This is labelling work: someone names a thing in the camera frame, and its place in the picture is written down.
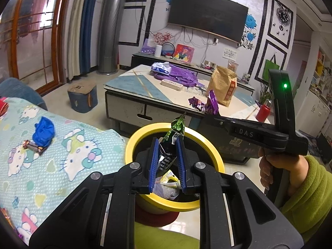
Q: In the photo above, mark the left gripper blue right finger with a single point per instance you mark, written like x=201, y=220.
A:
x=181, y=163

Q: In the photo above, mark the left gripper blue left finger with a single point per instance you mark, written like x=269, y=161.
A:
x=153, y=159

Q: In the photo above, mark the green black snack wrapper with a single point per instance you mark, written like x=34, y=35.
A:
x=167, y=146

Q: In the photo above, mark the purple foil wrapper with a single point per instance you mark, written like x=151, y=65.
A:
x=208, y=108

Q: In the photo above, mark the blue plastic bag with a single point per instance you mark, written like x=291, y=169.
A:
x=44, y=132

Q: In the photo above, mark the brown chocolate bar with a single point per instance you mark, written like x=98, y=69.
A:
x=27, y=144

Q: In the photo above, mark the person right hand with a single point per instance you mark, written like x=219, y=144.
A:
x=296, y=165

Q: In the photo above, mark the red pot green plant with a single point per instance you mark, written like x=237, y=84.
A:
x=265, y=103

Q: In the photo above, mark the marble top coffee table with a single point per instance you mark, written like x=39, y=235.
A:
x=135, y=99

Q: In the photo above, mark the brown paper bag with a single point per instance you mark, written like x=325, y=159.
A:
x=223, y=83

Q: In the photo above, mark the white power strip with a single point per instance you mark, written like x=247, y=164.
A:
x=171, y=84

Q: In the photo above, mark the purple cloth bag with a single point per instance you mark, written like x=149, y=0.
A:
x=180, y=75

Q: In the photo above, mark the white blue tissue pack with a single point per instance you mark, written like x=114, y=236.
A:
x=162, y=68

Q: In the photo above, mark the blue fabric stool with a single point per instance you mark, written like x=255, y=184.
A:
x=83, y=96

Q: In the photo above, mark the hello kitty bed sheet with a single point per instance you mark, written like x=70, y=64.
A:
x=32, y=184

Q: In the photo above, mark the white vase red flowers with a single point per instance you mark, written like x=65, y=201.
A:
x=159, y=39

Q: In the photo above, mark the silver tower air conditioner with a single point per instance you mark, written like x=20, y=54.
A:
x=110, y=23

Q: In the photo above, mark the red blanket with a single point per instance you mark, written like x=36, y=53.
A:
x=3, y=106

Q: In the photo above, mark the blue beige right curtain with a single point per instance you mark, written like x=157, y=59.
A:
x=76, y=37

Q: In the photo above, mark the wooden glass sliding door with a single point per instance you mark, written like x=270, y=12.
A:
x=31, y=43

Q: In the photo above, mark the colourful picture frame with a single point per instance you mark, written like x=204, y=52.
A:
x=183, y=53

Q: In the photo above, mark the wall mounted black television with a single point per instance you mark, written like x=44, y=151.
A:
x=223, y=18

